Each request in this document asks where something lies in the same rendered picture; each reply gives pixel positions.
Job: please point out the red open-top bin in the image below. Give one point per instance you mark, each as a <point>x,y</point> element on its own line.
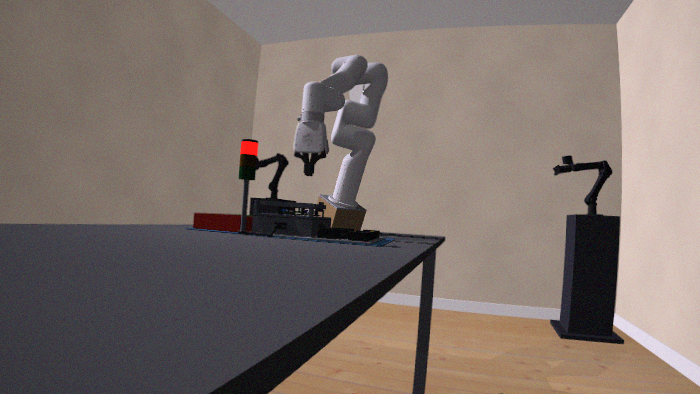
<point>220,222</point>

